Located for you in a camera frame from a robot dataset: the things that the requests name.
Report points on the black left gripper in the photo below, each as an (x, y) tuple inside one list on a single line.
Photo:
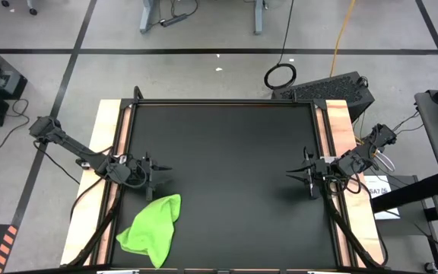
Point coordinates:
[(137, 171)]

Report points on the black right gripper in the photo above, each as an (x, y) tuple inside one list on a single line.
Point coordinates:
[(323, 171)]

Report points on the green microfiber towel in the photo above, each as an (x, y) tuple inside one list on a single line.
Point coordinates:
[(154, 228)]

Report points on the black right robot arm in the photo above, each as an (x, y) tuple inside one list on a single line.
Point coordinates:
[(359, 156)]

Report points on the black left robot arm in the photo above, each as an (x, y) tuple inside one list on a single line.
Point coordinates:
[(70, 144)]

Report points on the white paper sheet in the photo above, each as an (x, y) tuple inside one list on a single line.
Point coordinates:
[(378, 182)]

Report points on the black perforated computer tower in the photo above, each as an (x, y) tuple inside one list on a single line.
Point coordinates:
[(325, 91)]

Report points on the black side table leg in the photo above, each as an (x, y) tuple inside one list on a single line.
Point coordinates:
[(409, 194)]

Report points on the black power strip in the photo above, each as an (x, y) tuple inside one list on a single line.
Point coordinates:
[(173, 20)]

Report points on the grey desk leg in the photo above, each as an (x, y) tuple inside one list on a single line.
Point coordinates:
[(258, 17), (146, 17)]

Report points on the black chair caster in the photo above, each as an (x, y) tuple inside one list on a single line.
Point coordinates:
[(33, 11), (5, 3)]

